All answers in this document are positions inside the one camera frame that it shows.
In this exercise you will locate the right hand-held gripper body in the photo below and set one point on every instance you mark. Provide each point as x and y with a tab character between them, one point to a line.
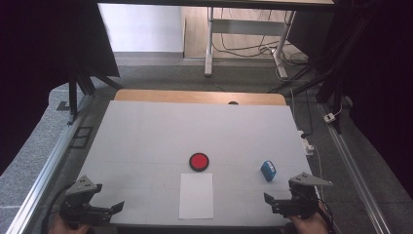
302	200

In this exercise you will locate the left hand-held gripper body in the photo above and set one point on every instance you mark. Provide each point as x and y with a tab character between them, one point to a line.
79	201

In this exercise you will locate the blue stamp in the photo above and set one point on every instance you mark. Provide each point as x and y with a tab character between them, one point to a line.
268	170

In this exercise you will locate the person's right hand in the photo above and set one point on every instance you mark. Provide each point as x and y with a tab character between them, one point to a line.
310	226

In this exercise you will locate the person's left hand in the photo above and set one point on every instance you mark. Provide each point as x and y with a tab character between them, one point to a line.
66	228

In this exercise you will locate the black tape floor marking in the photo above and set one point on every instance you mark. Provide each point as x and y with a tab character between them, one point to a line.
82	136

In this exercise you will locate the white power strip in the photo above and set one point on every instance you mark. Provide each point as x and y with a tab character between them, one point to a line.
307	144

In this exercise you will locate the white paper sheet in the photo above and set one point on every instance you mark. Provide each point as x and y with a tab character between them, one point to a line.
196	196

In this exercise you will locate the round red ink pad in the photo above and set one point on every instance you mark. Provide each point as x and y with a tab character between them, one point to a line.
199	162

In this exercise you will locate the small white adapter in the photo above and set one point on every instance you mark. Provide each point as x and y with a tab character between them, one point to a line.
329	117

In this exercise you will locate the black tripod stand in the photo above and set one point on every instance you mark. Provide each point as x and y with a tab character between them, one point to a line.
74	94

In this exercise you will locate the white table mat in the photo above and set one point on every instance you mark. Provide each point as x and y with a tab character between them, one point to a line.
195	130

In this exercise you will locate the black metal stand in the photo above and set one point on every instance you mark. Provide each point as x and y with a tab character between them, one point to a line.
334	74

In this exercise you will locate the black curtain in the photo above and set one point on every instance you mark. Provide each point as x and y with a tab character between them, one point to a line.
386	81
39	48

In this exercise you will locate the white metal desk frame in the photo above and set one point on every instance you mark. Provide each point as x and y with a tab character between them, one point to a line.
246	26

